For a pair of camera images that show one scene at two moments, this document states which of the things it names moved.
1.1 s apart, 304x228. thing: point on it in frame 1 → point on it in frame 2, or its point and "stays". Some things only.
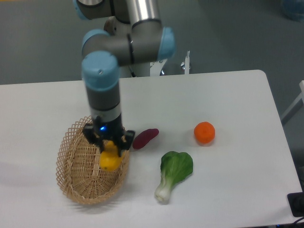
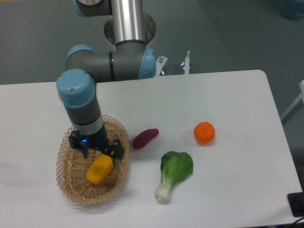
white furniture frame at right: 296,106 stays
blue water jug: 293,9 stays
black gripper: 113,129 → 99,140
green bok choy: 175,167 stays
